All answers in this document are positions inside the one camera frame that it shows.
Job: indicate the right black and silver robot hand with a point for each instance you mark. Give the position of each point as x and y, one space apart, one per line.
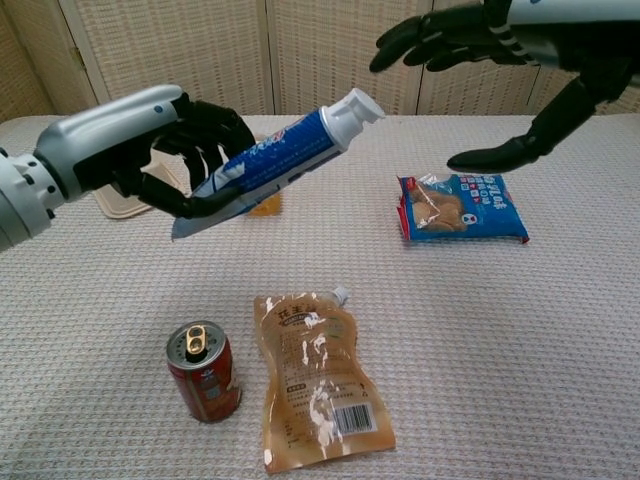
505 45

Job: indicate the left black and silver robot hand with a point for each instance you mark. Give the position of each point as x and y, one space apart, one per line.
110 140

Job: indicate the blue and white toothpaste tube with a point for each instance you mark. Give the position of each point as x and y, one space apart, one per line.
280 157

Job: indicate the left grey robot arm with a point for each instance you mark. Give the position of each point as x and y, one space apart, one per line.
20 200

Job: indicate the beige lidded food container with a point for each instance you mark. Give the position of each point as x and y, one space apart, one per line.
117 204

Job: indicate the yellow juice plastic bottle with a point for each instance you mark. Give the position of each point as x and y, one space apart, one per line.
265 206

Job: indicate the blue cookie snack bag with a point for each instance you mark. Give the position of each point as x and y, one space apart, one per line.
465 210

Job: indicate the woven folding screen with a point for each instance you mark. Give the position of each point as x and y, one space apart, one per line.
300 50

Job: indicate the red drink can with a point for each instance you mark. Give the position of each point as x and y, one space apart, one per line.
206 375

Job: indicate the white waffle-weave tablecloth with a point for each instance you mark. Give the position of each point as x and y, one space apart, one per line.
450 325

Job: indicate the brown spouted sauce pouch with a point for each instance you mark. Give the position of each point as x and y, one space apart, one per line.
320 380

